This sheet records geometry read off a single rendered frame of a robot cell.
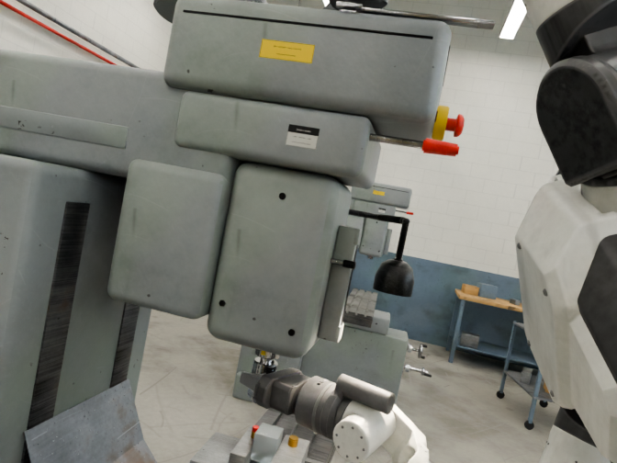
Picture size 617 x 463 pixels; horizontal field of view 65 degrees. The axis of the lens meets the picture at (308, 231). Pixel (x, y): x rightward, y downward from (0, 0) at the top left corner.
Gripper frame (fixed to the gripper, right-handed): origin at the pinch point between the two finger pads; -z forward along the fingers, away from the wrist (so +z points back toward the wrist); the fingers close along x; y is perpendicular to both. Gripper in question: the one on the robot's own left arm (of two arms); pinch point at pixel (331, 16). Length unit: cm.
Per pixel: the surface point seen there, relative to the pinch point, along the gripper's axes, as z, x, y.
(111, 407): -73, -11, -58
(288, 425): -75, 43, -72
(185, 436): -254, 124, -75
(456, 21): 19.9, 1.4, -15.7
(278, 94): -6.0, -12.5, -17.8
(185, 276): -31, -17, -41
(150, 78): -25.0, -23.6, -6.8
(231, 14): -7.7, -18.1, -3.1
